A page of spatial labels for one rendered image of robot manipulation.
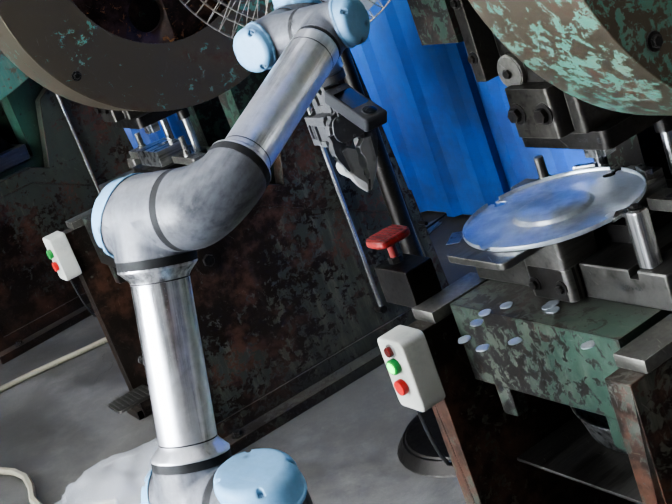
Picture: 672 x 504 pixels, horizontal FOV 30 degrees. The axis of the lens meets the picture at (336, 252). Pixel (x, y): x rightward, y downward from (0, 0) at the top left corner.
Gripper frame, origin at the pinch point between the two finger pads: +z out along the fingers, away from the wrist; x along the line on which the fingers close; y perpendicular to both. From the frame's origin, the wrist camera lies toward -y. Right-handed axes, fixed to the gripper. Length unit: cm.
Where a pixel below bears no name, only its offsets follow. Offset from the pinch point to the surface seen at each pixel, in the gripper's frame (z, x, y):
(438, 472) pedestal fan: 84, -19, 46
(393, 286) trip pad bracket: 18.1, 3.1, -1.3
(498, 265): 7.5, 7.1, -38.9
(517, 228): 7.1, -3.1, -32.3
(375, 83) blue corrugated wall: 33, -132, 198
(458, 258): 7.4, 7.1, -29.6
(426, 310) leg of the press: 21.1, 3.8, -10.2
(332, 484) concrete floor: 85, -3, 71
